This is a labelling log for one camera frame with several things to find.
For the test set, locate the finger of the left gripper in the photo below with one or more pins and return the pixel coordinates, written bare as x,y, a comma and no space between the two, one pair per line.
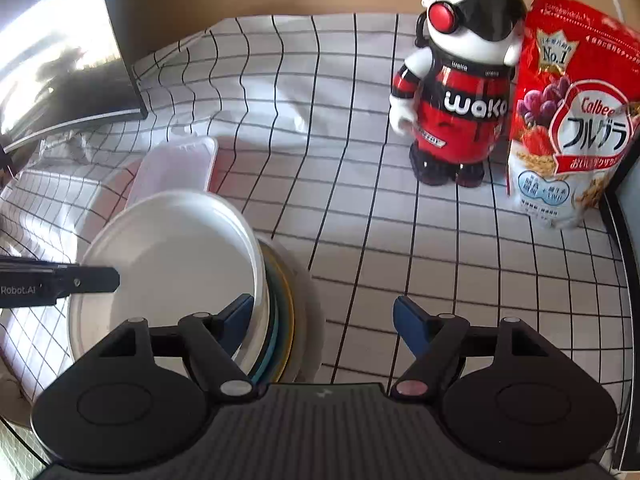
71,280

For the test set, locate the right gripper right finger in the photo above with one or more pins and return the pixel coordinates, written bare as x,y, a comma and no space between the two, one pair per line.
435,342

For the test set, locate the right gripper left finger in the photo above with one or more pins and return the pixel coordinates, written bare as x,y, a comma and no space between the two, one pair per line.
211,340

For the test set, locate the blue ceramic bowl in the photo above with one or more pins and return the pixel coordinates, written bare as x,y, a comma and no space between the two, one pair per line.
259,370

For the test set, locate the white plastic bowl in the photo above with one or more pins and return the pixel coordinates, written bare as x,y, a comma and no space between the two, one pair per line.
176,253

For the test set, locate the red rectangular plastic container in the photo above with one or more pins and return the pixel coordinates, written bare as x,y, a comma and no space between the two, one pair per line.
180,164

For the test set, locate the black monitor screen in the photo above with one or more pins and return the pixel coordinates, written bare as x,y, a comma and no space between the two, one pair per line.
61,69

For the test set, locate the white microwave oven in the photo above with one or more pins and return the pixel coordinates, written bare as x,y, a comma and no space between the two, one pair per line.
619,208

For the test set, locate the red panda robot figurine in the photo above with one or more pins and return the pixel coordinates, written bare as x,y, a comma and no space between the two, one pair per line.
453,93

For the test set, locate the red granola cereal bag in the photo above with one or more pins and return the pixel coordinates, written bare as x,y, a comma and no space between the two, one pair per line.
574,114

